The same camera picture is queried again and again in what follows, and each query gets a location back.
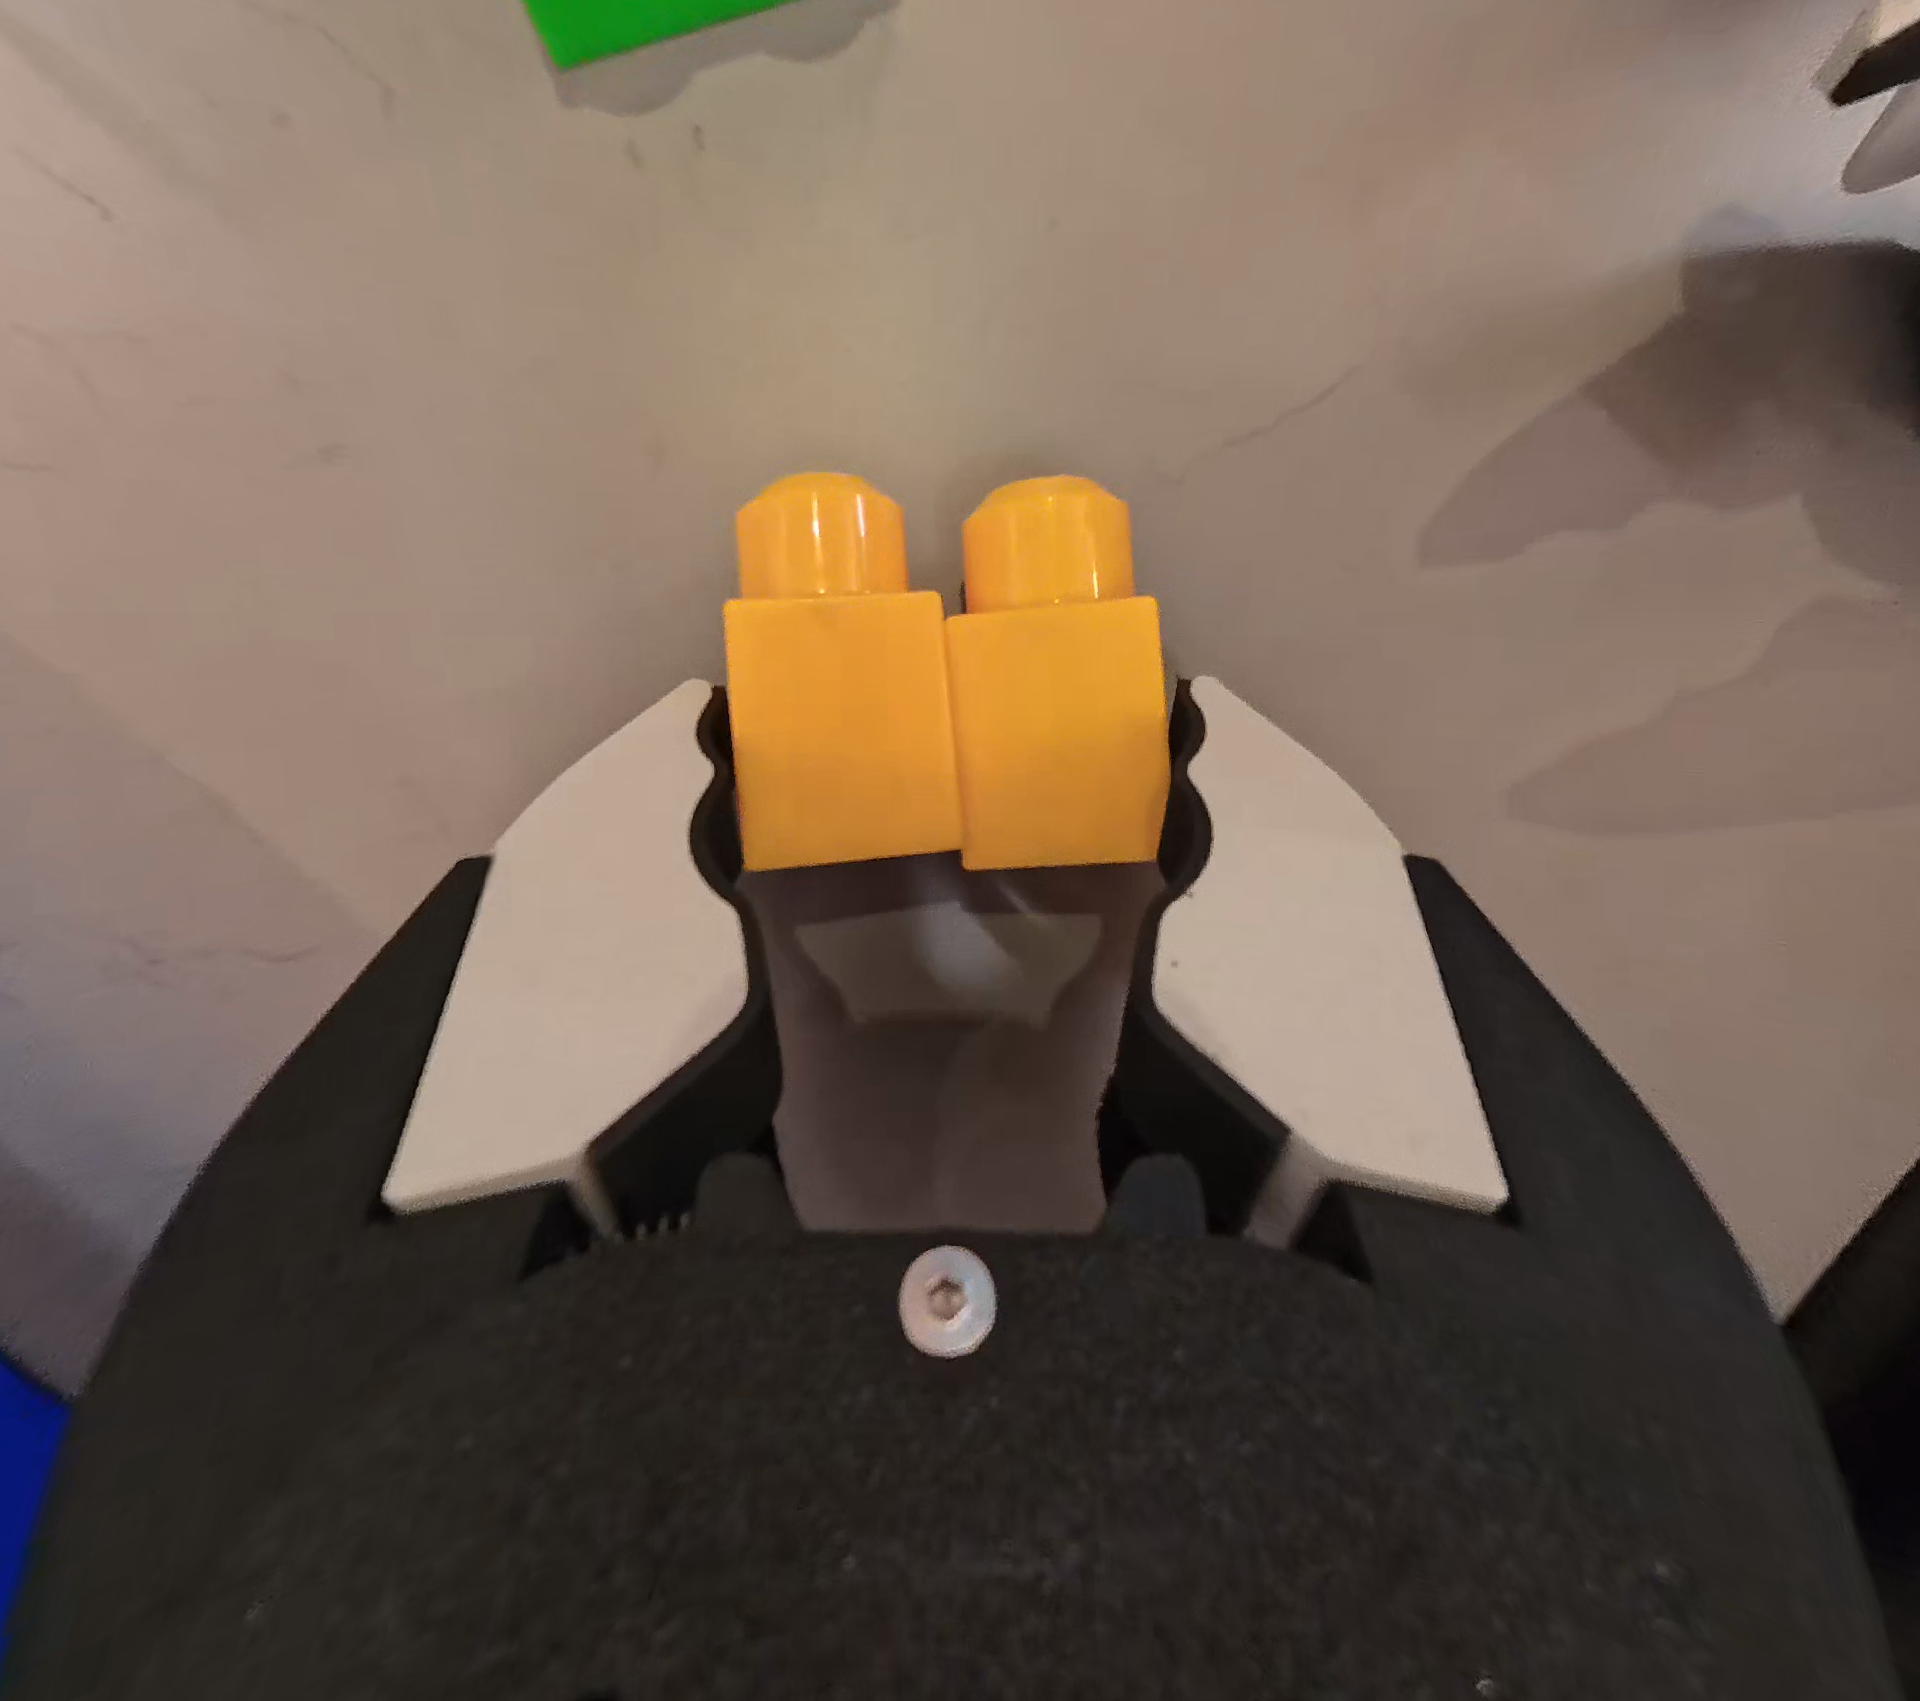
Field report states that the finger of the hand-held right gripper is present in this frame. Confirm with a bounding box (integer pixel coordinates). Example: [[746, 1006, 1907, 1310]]
[[1827, 0, 1920, 199]]

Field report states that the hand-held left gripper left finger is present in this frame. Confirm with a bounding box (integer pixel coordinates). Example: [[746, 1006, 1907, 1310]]
[[383, 678, 786, 1219]]

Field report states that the blue plastic bin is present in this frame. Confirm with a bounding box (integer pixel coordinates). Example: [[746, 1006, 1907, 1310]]
[[0, 1349, 74, 1452]]

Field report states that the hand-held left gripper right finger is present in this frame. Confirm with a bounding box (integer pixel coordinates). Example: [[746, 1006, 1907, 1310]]
[[1103, 674, 1512, 1215]]

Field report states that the person's dark clothing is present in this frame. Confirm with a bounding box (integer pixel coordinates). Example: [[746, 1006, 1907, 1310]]
[[1777, 1191, 1920, 1701]]

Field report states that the orange one-stud block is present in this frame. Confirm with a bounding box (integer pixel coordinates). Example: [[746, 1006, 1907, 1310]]
[[722, 470, 962, 874]]

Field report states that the grey desk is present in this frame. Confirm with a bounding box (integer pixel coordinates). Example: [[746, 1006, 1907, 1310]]
[[0, 0, 1920, 1403]]

